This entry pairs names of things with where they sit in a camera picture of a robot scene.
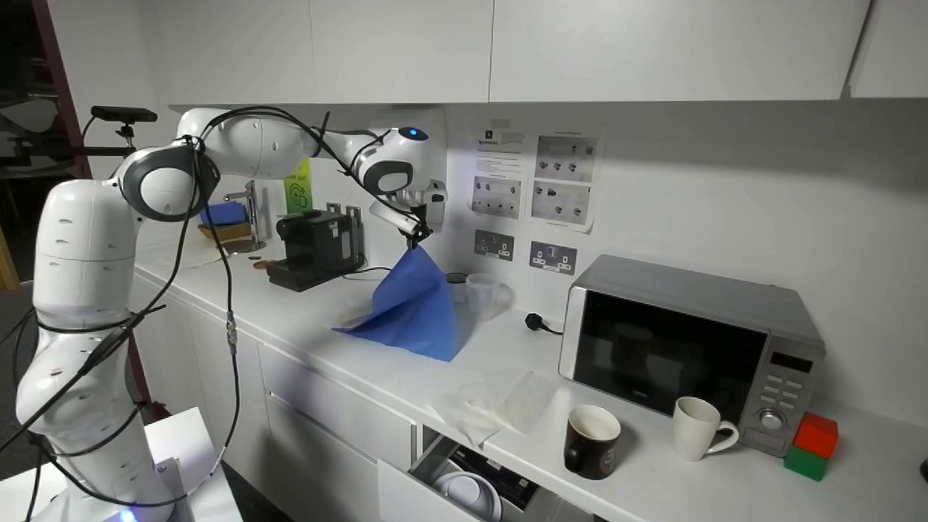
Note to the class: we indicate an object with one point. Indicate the brown stacked items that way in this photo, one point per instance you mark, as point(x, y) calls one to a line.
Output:
point(226, 238)

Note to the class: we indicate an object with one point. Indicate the black coffee machine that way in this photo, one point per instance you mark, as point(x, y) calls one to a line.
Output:
point(313, 248)

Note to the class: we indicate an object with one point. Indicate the white paper towel dispenser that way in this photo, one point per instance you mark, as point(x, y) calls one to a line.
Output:
point(438, 155)

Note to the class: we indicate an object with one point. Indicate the clear plastic jug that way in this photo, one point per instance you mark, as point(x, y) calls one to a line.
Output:
point(490, 293)

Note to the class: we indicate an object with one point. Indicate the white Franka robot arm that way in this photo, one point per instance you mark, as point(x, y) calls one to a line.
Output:
point(81, 250)

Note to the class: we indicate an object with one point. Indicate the open white drawer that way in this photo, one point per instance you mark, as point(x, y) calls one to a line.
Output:
point(526, 487)

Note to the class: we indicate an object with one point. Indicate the steel wall socket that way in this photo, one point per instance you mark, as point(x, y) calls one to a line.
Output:
point(494, 245)
point(552, 260)

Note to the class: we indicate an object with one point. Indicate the white mug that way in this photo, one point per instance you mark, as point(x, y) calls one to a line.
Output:
point(693, 431)

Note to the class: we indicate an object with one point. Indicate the white robot base table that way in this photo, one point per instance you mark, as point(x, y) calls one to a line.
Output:
point(198, 454)

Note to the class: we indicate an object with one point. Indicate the black mug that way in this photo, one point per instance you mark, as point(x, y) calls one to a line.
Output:
point(593, 445)

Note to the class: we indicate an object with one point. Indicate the silver microwave oven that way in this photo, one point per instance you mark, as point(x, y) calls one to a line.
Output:
point(677, 358)

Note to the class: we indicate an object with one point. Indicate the blue cloth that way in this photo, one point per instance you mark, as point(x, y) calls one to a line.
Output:
point(416, 309)

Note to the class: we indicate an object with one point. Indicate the white bowl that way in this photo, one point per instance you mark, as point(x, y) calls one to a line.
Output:
point(468, 493)

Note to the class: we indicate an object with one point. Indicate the blue box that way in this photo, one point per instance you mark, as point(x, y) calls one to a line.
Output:
point(220, 213)

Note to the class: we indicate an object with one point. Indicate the dark red door frame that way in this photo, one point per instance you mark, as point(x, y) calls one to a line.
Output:
point(53, 60)

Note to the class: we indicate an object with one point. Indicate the white upper cabinet door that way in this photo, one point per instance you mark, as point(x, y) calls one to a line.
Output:
point(677, 47)
point(401, 47)
point(192, 44)
point(894, 47)

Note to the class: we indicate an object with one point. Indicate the green block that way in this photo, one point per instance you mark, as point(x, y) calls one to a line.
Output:
point(804, 466)

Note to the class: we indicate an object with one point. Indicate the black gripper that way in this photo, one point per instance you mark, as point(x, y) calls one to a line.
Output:
point(401, 218)

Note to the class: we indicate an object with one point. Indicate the small white wall notice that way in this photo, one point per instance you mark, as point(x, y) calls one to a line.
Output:
point(501, 134)

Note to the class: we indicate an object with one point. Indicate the white base cabinet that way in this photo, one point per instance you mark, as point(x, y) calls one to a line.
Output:
point(320, 424)

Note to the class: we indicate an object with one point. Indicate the white paper cloth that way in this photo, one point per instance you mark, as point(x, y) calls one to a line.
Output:
point(501, 400)

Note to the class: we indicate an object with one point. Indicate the red block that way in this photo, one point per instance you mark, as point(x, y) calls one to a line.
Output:
point(816, 435)

